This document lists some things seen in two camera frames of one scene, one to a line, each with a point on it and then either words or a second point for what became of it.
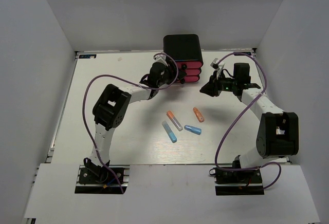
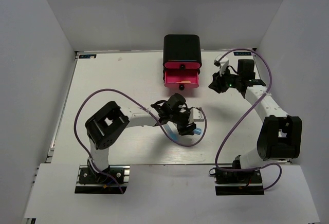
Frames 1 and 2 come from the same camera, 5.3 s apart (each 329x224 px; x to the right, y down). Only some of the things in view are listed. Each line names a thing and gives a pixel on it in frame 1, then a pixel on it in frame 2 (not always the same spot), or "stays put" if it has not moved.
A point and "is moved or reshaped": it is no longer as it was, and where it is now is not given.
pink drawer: (193, 72) is moved or reshaped
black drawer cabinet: (182, 47) stays put
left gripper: (173, 74) -> (182, 130)
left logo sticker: (87, 56) stays put
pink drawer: (190, 64) stays put
